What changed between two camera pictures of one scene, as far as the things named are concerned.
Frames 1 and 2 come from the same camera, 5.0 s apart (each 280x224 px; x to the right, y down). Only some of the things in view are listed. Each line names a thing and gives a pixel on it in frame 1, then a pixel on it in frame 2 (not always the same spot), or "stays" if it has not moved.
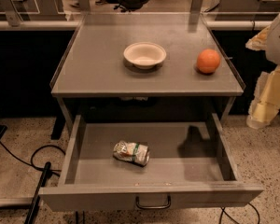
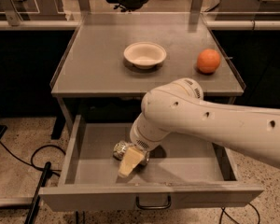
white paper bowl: x=145 y=54 stays
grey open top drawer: x=147 y=166 stays
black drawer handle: x=155 y=206 stays
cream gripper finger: x=271 y=94 to x=146 y=136
